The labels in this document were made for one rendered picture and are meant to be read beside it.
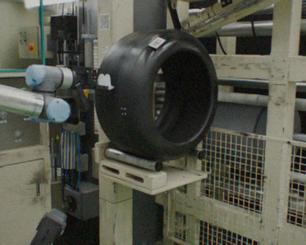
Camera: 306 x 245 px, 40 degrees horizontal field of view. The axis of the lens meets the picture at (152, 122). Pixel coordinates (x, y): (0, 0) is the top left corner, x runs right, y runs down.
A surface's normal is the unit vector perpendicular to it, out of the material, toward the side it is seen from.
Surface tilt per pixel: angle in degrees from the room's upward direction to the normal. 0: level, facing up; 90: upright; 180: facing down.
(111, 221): 90
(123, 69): 66
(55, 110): 90
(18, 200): 90
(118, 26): 90
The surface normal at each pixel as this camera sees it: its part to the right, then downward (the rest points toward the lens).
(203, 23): -0.71, 0.11
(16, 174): 0.70, 0.13
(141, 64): 0.03, -0.23
